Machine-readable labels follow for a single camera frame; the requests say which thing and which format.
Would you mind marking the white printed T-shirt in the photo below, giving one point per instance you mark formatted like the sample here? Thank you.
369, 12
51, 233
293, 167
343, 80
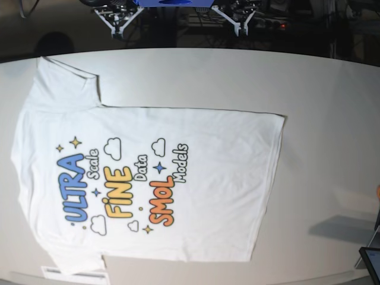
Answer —
174, 184

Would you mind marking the blue robot base block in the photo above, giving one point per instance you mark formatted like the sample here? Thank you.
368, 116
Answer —
173, 3

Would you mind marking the black tablet device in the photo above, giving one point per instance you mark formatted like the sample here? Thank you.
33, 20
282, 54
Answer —
370, 257

